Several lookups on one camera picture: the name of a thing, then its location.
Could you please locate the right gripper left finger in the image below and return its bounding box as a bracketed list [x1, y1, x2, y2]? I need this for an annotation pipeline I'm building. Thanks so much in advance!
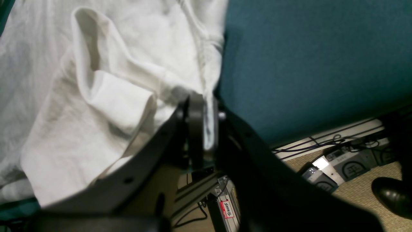
[29, 93, 204, 232]

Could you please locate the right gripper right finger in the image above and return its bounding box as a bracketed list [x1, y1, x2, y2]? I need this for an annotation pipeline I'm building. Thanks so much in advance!
[212, 97, 385, 232]

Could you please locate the white T-shirt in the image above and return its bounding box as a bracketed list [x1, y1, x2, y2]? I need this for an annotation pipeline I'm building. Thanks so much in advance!
[0, 0, 229, 206]

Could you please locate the grey foot pedal box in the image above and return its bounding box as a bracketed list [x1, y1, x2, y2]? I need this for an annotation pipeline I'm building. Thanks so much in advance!
[299, 165, 338, 193]
[325, 148, 378, 182]

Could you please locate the black shoe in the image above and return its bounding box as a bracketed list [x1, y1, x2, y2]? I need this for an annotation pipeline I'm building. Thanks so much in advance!
[371, 177, 412, 220]

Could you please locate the teal table cloth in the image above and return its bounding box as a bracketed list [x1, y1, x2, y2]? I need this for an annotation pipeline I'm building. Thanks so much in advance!
[218, 0, 411, 145]

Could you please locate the aluminium frame rail with label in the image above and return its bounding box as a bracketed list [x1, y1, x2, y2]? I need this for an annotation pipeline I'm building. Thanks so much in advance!
[174, 118, 387, 232]

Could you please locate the black cable on carpet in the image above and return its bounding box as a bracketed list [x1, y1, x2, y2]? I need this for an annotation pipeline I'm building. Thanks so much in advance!
[172, 201, 208, 227]

